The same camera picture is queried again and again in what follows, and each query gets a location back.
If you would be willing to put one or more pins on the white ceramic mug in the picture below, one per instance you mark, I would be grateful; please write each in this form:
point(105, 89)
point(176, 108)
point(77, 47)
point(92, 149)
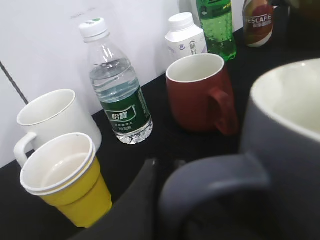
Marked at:
point(52, 115)

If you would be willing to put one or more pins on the white milk carton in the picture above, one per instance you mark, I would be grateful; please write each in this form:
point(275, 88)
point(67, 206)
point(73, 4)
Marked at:
point(184, 38)

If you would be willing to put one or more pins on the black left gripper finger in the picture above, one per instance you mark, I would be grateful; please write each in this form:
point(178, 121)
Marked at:
point(139, 214)

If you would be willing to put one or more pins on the green label water bottle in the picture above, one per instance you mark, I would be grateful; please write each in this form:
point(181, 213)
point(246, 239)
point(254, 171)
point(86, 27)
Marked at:
point(115, 82)

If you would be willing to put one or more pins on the grey ceramic mug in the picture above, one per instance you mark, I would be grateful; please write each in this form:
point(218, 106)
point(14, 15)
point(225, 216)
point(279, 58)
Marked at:
point(279, 153)

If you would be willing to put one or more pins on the green sprite bottle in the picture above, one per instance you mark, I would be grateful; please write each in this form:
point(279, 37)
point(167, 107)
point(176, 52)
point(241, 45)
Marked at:
point(216, 20)

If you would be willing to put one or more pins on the yellow paper cup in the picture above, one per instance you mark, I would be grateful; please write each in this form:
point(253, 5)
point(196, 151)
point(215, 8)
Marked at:
point(66, 174)

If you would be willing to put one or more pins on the nescafe coffee bottle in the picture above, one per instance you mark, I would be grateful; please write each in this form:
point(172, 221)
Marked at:
point(257, 22)

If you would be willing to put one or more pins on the red ceramic mug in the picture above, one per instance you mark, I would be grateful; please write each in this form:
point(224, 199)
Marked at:
point(200, 94)

